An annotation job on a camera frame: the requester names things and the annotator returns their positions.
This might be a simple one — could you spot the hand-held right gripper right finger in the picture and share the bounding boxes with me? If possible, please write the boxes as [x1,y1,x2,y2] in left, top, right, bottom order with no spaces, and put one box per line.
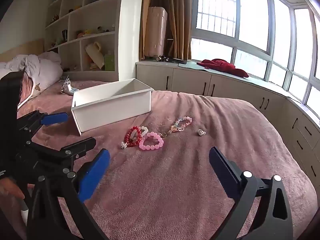
[209,147,292,240]

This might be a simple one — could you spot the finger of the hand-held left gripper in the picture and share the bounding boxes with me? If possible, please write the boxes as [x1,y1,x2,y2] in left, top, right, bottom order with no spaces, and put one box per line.
[16,110,69,142]
[16,137,97,180]

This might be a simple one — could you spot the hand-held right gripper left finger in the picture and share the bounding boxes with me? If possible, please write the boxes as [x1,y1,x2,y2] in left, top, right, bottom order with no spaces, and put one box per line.
[26,149,110,240]

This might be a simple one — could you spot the white plastic storage box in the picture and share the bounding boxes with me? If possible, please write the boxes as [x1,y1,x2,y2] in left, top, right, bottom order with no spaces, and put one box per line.
[71,78,155,136]

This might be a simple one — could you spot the red bead bracelet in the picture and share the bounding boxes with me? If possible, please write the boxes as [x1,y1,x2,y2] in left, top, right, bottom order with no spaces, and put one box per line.
[121,126,142,150]

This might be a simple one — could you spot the pastel bead keychain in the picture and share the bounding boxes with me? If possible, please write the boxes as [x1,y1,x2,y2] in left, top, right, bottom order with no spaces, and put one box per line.
[161,116,193,138]

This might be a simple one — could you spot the white bead bracelet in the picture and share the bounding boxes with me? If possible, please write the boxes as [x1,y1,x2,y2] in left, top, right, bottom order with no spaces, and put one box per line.
[136,126,149,139]

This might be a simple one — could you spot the pink bead bracelet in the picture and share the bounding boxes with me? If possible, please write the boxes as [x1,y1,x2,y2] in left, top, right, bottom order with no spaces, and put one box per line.
[139,132,165,151]

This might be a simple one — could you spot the person's left hand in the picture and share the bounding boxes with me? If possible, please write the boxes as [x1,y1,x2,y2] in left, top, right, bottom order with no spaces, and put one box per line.
[0,177,25,200]

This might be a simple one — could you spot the printed white pillow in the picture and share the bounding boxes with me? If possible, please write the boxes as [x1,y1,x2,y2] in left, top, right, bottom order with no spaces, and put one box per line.
[17,62,64,109]

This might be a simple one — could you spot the wooden headboard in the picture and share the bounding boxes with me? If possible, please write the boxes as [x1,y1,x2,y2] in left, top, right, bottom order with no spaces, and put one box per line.
[0,38,45,55]

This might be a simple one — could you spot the cream jug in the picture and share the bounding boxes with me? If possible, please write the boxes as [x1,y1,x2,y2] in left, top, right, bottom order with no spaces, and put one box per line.
[85,42,105,69]

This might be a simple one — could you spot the green box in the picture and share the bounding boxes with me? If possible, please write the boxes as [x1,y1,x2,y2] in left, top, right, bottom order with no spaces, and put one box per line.
[104,54,115,72]

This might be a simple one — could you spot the beige window cabinet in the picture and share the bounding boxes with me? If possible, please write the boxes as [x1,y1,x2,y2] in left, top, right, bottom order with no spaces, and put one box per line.
[136,60,320,188]

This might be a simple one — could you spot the row of shelf figurines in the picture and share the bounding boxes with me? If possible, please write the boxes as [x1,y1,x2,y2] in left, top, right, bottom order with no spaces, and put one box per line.
[50,0,118,48]

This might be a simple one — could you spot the red cloth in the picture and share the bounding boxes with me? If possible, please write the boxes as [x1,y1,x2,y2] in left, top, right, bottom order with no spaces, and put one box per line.
[196,59,250,78]

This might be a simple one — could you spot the grey sill mat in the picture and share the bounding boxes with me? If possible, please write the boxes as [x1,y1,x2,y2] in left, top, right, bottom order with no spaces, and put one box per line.
[178,60,253,80]

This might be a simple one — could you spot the white shelf unit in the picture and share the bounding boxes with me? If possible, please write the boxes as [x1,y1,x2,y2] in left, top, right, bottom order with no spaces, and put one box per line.
[44,0,144,82]

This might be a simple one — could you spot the black object on sill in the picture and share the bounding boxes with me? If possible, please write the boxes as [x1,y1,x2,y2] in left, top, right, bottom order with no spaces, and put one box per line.
[162,56,187,65]

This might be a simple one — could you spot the pink suitcase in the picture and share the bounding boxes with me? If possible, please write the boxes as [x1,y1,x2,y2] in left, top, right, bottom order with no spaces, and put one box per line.
[144,6,168,62]

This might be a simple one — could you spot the brown curtain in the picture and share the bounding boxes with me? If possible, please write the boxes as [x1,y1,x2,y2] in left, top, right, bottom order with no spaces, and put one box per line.
[139,0,192,60]

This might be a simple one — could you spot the bay window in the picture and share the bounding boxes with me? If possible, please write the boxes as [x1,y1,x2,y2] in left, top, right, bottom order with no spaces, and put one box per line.
[191,0,320,113]

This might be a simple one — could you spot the white charger with cable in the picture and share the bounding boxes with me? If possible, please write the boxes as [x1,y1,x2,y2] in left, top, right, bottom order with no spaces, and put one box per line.
[61,75,73,94]

